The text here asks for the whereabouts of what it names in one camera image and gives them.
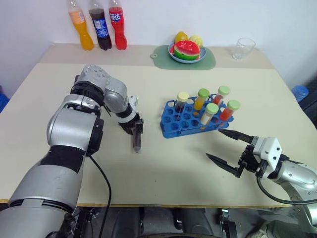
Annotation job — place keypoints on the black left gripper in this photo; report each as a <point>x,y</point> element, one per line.
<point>128,126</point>

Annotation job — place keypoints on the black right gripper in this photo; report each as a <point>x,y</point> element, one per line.
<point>250,161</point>

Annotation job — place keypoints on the dark purple test tube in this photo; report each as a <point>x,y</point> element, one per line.
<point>136,143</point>

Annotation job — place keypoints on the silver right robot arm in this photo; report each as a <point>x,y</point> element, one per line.
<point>297,178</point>

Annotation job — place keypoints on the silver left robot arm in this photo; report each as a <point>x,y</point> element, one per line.
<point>71,124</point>

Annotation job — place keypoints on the blue test tube rack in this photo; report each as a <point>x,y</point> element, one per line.
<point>171,124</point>

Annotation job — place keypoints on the green cap white tube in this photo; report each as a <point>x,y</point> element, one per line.
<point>211,109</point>

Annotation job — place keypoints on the green cap red tube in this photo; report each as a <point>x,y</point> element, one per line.
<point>223,91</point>
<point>232,105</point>

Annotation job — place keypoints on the yellow cap dark red tube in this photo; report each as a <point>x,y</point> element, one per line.
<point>182,98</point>

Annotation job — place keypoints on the green cap orange tube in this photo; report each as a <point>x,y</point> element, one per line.
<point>201,95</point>

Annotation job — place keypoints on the green silicone mat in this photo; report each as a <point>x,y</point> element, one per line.
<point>161,62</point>

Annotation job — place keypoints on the dark rounded shape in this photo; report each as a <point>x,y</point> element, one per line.
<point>193,220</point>

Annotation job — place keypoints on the light blue plate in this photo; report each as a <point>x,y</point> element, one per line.
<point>188,61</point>

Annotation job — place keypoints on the blue ribbed water jug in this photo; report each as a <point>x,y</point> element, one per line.
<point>300,93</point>

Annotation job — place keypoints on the toy watermelon slice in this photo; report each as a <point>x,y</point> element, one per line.
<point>187,50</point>

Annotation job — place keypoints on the black ridged case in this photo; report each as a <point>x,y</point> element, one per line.
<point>310,99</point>

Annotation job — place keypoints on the clear glass cup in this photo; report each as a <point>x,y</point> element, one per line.
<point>244,49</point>

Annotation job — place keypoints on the red soda bottle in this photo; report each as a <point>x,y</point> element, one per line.
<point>119,29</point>

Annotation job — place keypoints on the orange yellow toy fruit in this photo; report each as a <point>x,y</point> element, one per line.
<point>180,37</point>

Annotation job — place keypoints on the cola bottle blue label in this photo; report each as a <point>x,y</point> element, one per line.
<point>100,27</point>

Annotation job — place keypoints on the pale yellow toy lemon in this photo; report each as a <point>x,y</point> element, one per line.
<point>196,39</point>

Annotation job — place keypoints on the orange soda bottle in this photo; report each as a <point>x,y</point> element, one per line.
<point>83,29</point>

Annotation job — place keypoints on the blue plastic object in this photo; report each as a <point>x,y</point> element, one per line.
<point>3,99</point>

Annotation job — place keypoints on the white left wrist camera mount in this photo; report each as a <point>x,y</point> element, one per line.
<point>133,101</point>

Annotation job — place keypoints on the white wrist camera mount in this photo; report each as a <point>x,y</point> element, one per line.
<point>270,148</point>
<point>133,101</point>

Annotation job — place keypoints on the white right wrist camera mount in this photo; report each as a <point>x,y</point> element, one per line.
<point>270,148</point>

